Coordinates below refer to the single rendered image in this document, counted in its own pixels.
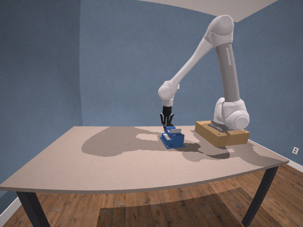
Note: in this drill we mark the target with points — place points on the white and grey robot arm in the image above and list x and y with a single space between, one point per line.
230 112

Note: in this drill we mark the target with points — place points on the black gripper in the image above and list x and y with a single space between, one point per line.
166 112

